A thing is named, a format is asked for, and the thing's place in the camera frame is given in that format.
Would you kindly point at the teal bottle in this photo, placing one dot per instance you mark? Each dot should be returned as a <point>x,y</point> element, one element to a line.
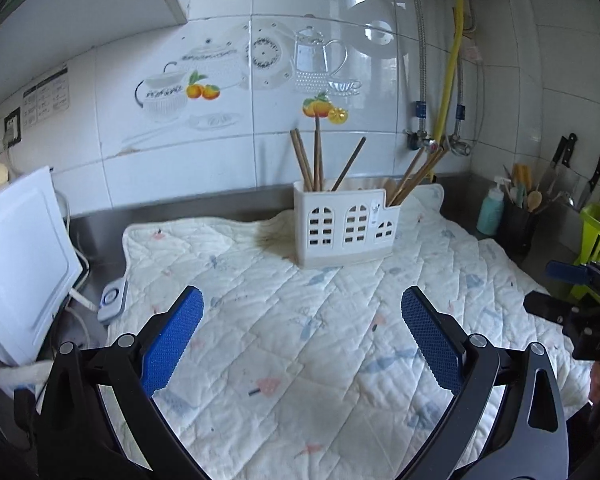
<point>491,212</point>

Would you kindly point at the white chopstick holder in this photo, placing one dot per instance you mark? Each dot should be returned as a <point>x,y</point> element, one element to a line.
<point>320,255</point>

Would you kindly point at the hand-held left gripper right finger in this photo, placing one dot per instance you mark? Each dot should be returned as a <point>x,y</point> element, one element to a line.
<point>430,340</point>

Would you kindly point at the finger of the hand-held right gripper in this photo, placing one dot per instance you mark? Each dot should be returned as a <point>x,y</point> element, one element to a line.
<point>567,272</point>
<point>547,306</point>

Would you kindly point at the grey white kitchen timer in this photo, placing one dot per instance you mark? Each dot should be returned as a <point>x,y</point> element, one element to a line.
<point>112,300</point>

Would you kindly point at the white power strip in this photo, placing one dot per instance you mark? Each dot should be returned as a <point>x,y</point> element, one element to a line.
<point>20,375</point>

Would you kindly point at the assorted kitchen utensils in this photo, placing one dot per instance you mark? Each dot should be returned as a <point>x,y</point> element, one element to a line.
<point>520,180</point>

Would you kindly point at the white countertop appliance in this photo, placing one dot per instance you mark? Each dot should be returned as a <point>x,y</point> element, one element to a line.
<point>20,260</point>

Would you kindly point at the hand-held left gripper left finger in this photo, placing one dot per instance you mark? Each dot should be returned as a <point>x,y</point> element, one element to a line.
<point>175,340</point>

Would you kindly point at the metal pipe valves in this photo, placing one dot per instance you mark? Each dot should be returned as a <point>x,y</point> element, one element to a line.
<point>432,141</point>

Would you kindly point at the white quilted mat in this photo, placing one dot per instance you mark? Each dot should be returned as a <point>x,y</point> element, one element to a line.
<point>305,360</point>

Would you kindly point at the printed wall label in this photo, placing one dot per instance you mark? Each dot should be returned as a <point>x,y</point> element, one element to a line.
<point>46,95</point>

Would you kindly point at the tableware wall decal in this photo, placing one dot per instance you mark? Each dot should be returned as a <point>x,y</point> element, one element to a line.
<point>270,70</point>

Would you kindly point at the black utensil cup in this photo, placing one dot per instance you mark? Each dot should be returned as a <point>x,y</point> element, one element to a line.
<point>517,230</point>

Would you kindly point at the bunch of wooden chopsticks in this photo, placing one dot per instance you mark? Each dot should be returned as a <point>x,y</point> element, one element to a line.
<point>318,160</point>

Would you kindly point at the wooden spoon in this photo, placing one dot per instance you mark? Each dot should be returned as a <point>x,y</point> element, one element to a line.
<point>534,201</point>

